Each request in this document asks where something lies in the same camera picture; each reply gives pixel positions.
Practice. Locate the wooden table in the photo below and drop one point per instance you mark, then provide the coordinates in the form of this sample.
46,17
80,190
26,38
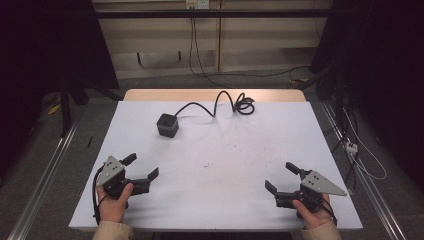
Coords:
186,95

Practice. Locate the person's right hand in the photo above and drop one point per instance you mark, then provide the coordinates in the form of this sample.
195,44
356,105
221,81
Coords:
313,215

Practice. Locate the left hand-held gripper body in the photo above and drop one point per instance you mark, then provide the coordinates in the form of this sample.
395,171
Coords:
115,181

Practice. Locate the white wall socket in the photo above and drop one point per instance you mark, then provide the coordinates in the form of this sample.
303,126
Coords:
197,4

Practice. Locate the white plug adapter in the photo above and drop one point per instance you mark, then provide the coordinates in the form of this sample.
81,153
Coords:
351,147

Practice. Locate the aluminium floor rail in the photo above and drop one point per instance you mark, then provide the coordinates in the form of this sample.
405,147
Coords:
370,190
41,188

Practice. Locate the black cube power socket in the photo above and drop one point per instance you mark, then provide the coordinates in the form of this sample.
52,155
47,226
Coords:
167,125

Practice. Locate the black curtain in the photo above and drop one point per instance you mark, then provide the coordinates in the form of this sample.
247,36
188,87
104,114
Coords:
46,50
383,66

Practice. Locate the person's left hand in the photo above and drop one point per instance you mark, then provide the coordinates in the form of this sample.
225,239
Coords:
112,205

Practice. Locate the white table cover sheet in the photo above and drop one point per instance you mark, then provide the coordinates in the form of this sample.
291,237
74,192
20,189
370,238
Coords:
213,166

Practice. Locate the black horizontal metal bar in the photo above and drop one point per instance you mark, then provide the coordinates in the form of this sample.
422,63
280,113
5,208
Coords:
213,13

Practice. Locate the black metal stand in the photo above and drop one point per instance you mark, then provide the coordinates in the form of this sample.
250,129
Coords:
65,106

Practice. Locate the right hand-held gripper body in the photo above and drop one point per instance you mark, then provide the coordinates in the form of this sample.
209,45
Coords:
313,188

